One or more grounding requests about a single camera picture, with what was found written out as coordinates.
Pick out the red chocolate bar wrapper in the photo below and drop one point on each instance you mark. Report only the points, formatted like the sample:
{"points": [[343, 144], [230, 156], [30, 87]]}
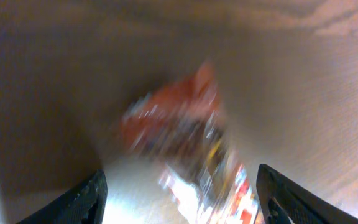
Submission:
{"points": [[182, 126]]}

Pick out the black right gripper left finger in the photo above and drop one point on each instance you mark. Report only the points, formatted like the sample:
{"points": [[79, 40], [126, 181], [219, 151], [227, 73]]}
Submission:
{"points": [[82, 204]]}

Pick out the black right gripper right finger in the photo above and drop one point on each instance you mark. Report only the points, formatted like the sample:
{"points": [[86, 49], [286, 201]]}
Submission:
{"points": [[283, 201]]}

